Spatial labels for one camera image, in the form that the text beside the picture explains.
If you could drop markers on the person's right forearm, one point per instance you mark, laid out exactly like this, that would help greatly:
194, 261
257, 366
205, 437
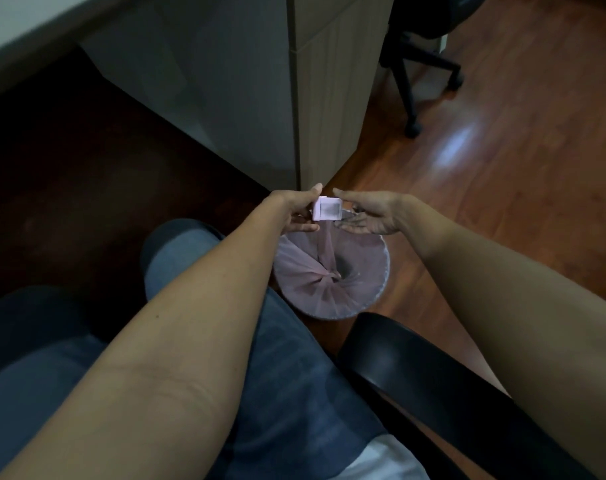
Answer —
523, 314

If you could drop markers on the person's left thumb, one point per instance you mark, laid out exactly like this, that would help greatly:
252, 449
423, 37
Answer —
312, 192

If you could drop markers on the person's left hand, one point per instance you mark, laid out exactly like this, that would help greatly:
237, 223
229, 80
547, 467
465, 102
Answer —
289, 207

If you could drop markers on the round bin with pink liner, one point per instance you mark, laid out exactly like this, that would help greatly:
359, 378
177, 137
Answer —
328, 279

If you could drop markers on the black office chair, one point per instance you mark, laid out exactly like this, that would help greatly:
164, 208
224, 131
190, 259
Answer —
423, 49

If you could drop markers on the black chair armrest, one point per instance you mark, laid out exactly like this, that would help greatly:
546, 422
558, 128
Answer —
448, 399

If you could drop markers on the person's white shirt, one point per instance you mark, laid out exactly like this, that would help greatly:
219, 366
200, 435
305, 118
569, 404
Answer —
383, 459

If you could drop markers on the person's blue jeans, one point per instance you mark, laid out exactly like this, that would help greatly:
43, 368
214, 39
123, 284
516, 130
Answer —
133, 354

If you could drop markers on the light wooden cabinet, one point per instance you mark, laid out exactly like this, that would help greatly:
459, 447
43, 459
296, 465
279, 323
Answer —
263, 79

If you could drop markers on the person's right thumb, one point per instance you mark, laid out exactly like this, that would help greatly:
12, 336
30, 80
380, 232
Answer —
348, 195

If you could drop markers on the person's right hand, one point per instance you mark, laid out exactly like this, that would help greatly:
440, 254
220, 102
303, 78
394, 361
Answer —
378, 214

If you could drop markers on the small pink box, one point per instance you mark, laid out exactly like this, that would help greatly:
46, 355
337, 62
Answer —
327, 209

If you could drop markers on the person's left forearm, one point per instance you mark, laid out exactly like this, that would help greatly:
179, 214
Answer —
183, 334

